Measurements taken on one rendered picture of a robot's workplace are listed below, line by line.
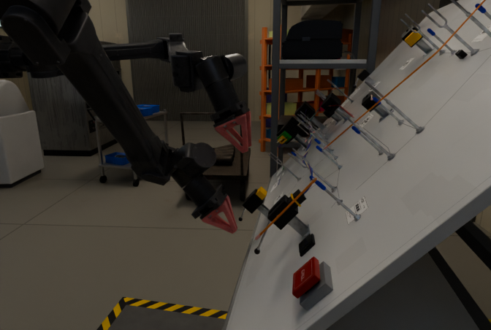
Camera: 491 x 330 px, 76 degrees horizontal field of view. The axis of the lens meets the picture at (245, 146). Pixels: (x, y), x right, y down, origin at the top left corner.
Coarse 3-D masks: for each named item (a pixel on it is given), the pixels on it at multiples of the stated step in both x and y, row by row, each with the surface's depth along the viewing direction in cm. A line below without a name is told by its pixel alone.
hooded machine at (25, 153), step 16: (0, 80) 372; (0, 96) 366; (16, 96) 392; (0, 112) 365; (16, 112) 391; (32, 112) 416; (0, 128) 362; (16, 128) 386; (32, 128) 416; (0, 144) 366; (16, 144) 386; (32, 144) 416; (0, 160) 370; (16, 160) 386; (32, 160) 415; (0, 176) 375; (16, 176) 386; (32, 176) 421
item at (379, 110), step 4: (372, 92) 82; (368, 96) 81; (372, 96) 80; (376, 96) 82; (364, 100) 82; (368, 100) 81; (372, 100) 82; (364, 104) 82; (368, 104) 83; (372, 104) 83; (376, 104) 80; (368, 108) 82; (376, 108) 84; (380, 108) 83; (392, 108) 82; (376, 112) 83; (380, 112) 84; (384, 112) 83; (388, 112) 82; (384, 116) 83; (380, 120) 83
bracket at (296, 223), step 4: (296, 216) 71; (292, 220) 69; (296, 220) 69; (300, 220) 70; (292, 224) 69; (296, 224) 69; (300, 224) 69; (304, 224) 71; (308, 224) 72; (296, 228) 69; (300, 228) 69; (304, 228) 69; (308, 228) 70; (300, 232) 69; (304, 232) 69; (308, 232) 68; (304, 236) 68
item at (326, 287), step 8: (320, 264) 51; (320, 272) 49; (328, 272) 49; (320, 280) 47; (328, 280) 47; (312, 288) 47; (320, 288) 46; (328, 288) 46; (304, 296) 48; (312, 296) 47; (320, 296) 46; (304, 304) 47; (312, 304) 47
